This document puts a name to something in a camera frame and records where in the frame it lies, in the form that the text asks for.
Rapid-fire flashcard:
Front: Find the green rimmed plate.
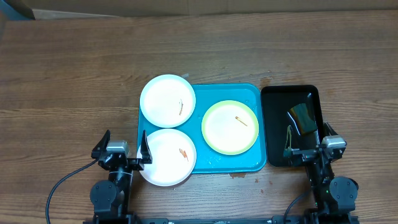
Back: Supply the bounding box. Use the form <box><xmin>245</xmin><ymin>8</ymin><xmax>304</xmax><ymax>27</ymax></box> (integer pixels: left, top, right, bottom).
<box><xmin>201</xmin><ymin>100</ymin><xmax>259</xmax><ymax>156</ymax></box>

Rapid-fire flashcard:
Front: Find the teal plastic tray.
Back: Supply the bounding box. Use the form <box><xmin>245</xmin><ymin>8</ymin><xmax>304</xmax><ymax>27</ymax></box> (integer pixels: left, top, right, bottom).
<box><xmin>137</xmin><ymin>83</ymin><xmax>267</xmax><ymax>174</ymax></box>

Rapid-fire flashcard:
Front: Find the black water tray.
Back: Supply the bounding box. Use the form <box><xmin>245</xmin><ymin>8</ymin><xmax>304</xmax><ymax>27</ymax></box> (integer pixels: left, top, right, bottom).
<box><xmin>261</xmin><ymin>85</ymin><xmax>325</xmax><ymax>167</ymax></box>

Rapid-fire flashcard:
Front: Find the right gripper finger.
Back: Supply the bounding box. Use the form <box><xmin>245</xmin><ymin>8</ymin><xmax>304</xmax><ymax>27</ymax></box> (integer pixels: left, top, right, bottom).
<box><xmin>283</xmin><ymin>125</ymin><xmax>292</xmax><ymax>157</ymax></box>
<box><xmin>323</xmin><ymin>121</ymin><xmax>338</xmax><ymax>136</ymax></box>

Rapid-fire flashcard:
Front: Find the white plate near left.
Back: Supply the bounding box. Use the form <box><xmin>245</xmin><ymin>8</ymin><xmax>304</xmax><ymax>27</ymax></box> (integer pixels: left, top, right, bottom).
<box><xmin>140</xmin><ymin>129</ymin><xmax>197</xmax><ymax>187</ymax></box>

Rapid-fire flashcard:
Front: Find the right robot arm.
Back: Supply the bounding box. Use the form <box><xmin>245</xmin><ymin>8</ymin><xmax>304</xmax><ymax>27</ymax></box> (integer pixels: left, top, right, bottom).
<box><xmin>282</xmin><ymin>122</ymin><xmax>359</xmax><ymax>223</ymax></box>

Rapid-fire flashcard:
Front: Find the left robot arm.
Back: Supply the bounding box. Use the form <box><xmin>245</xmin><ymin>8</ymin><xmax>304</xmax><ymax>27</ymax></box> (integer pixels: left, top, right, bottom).
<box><xmin>90</xmin><ymin>130</ymin><xmax>152</xmax><ymax>223</ymax></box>

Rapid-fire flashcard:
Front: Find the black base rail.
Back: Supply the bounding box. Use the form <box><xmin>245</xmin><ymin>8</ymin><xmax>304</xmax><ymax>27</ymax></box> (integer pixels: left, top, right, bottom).
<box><xmin>83</xmin><ymin>215</ymin><xmax>303</xmax><ymax>224</ymax></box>

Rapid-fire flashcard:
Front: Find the white plate far left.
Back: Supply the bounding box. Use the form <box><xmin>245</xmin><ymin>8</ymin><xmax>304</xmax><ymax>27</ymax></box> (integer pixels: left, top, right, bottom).
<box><xmin>139</xmin><ymin>74</ymin><xmax>197</xmax><ymax>128</ymax></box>

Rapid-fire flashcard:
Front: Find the yellow green sponge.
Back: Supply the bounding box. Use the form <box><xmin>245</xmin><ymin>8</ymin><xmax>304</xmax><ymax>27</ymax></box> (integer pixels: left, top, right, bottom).
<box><xmin>288</xmin><ymin>103</ymin><xmax>318</xmax><ymax>135</ymax></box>

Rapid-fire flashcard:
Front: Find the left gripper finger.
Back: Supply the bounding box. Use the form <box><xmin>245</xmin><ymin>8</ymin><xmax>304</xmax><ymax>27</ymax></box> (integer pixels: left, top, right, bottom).
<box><xmin>91</xmin><ymin>130</ymin><xmax>111</xmax><ymax>159</ymax></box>
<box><xmin>140</xmin><ymin>130</ymin><xmax>152</xmax><ymax>164</ymax></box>

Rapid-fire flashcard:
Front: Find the white plate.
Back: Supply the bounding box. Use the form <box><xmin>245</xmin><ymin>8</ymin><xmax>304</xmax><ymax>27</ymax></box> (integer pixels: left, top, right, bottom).
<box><xmin>140</xmin><ymin>129</ymin><xmax>197</xmax><ymax>187</ymax></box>
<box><xmin>139</xmin><ymin>74</ymin><xmax>197</xmax><ymax>128</ymax></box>

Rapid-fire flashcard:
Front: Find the cardboard sheet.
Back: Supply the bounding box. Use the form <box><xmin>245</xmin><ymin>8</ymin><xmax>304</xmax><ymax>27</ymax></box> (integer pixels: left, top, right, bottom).
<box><xmin>1</xmin><ymin>0</ymin><xmax>397</xmax><ymax>20</ymax></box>

